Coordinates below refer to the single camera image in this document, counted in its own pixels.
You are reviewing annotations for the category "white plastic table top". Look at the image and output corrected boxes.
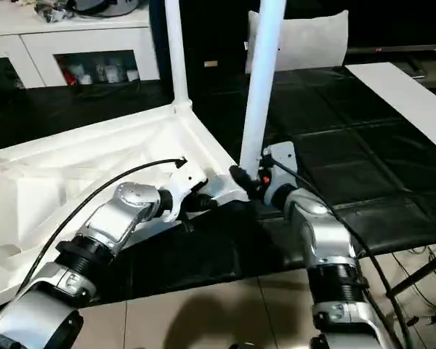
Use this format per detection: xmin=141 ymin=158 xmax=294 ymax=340
xmin=0 ymin=100 xmax=251 ymax=302

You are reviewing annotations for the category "black table mat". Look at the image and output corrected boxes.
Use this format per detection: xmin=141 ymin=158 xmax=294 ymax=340
xmin=0 ymin=65 xmax=436 ymax=306

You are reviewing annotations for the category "white pillow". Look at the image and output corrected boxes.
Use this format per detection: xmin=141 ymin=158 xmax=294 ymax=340
xmin=245 ymin=9 xmax=350 ymax=73

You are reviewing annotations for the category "white flat board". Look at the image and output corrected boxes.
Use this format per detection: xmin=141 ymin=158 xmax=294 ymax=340
xmin=344 ymin=62 xmax=436 ymax=159

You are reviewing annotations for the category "black metal table leg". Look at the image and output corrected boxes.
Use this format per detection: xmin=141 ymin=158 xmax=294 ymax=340
xmin=388 ymin=250 xmax=436 ymax=297

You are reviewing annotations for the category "white glass-door cabinet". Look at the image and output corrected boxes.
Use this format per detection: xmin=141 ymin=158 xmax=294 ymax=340
xmin=0 ymin=10 xmax=161 ymax=90

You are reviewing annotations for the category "dark low tv bench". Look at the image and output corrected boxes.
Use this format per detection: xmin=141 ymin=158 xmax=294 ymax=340
xmin=347 ymin=45 xmax=436 ymax=88

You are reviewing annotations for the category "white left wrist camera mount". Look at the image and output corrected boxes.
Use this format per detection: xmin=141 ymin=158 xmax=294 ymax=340
xmin=161 ymin=167 xmax=208 ymax=223

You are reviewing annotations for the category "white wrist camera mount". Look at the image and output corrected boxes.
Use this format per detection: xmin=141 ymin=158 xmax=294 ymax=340
xmin=261 ymin=141 xmax=299 ymax=208
xmin=161 ymin=167 xmax=208 ymax=223

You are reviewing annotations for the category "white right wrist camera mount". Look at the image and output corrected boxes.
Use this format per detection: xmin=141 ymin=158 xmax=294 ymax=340
xmin=261 ymin=141 xmax=299 ymax=208

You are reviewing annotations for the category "grey bag with black strap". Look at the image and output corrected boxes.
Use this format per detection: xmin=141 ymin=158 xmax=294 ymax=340
xmin=72 ymin=0 xmax=139 ymax=18

